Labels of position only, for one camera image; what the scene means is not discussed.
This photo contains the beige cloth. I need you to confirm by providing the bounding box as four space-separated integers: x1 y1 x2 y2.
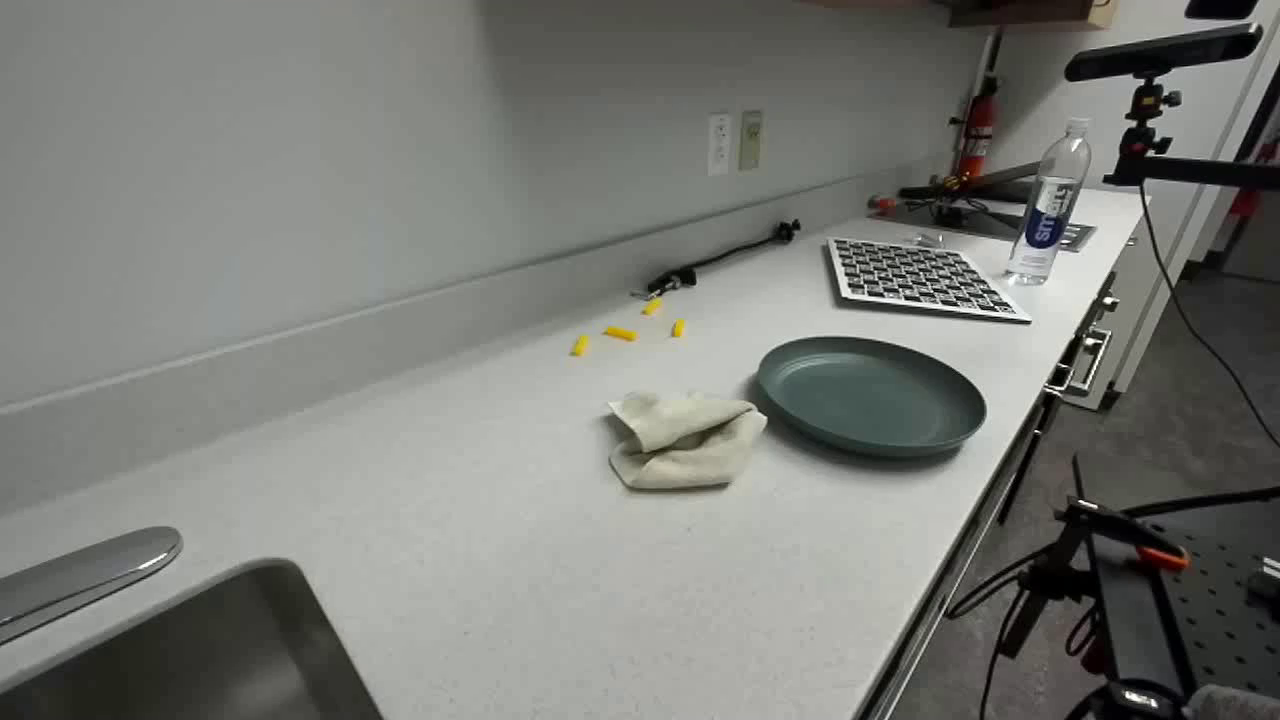
602 386 770 495

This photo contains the dark green round plate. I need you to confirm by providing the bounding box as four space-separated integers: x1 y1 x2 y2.
746 330 992 468

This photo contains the black white checkerboard board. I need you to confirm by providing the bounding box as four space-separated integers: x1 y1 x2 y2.
820 230 1034 329

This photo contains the black bar clamp tool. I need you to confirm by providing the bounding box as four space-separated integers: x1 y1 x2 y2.
864 164 1048 242

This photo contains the red fire extinguisher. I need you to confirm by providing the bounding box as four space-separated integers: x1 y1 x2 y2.
947 29 1007 191

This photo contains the clear plastic water bottle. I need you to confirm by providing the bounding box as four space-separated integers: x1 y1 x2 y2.
1002 121 1097 290

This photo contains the black clamp with orange tip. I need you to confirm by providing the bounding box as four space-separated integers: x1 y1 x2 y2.
1061 492 1194 576

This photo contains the stainless steel sink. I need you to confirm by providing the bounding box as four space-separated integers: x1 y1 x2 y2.
0 554 388 720

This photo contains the black rod-shaped cable tool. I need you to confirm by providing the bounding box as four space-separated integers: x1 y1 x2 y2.
645 214 809 300

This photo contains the white wall outlet plate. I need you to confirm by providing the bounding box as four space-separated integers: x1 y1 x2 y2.
702 109 739 179

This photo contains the beige wall outlet plate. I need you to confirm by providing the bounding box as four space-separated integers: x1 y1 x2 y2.
736 105 766 174

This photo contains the silver drawer handle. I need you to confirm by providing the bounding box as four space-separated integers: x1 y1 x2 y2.
1041 318 1114 414

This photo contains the black cable bunch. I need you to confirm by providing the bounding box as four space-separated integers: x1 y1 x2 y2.
942 532 1113 720

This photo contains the black hanging camera cable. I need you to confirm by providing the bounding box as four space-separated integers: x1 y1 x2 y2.
1131 179 1280 455

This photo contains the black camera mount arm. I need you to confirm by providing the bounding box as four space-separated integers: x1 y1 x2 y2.
1099 74 1280 191

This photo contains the black floor cable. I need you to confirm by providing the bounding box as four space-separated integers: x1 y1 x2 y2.
1114 479 1280 523

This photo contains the silver faucet handle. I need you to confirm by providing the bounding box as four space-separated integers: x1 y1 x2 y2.
0 523 189 646

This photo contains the black stereo camera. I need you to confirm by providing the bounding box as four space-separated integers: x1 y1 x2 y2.
1061 21 1266 86

